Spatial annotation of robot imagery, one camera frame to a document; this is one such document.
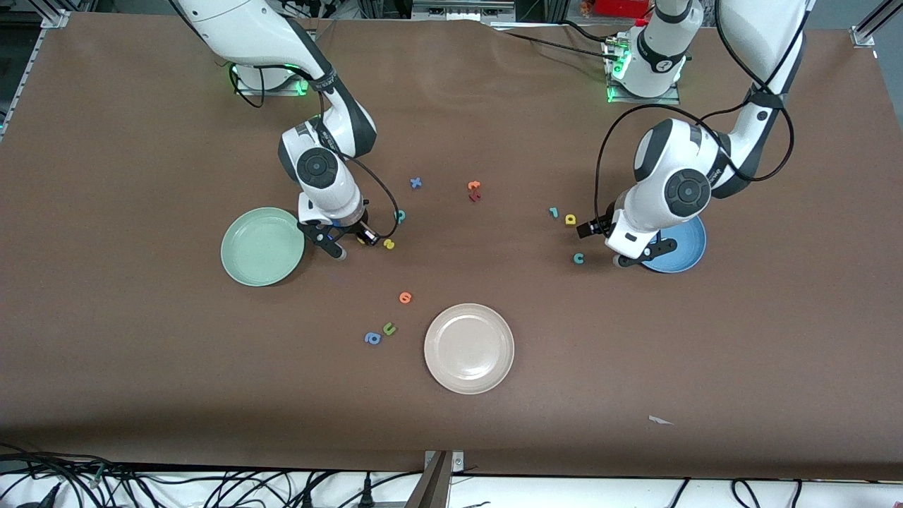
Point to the black power plug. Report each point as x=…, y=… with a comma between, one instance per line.
x=307, y=499
x=367, y=494

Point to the white paper scrap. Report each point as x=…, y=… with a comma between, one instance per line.
x=659, y=420

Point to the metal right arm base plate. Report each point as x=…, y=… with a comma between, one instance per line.
x=243, y=90

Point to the beige plate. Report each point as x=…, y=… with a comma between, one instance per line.
x=469, y=348

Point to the blue plate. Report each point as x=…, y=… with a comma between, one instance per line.
x=688, y=247

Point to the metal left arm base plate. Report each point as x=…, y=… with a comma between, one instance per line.
x=670, y=99

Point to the red box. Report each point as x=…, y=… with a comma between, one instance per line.
x=621, y=7

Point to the blue foam letter a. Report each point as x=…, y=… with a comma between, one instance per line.
x=372, y=339

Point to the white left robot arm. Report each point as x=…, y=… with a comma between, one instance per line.
x=762, y=28

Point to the grey metal bracket post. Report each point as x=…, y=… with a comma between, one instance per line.
x=434, y=487

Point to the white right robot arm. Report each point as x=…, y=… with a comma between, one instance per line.
x=240, y=28

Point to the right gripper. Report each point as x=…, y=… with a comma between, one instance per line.
x=356, y=229

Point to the grey metal equipment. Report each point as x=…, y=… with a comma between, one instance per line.
x=458, y=10

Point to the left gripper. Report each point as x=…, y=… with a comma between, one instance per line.
x=598, y=227

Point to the green plate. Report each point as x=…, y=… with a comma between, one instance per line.
x=257, y=247

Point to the brown table cover mat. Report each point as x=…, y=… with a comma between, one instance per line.
x=141, y=176

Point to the aluminium frame profile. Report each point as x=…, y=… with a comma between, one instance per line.
x=42, y=53
x=875, y=21

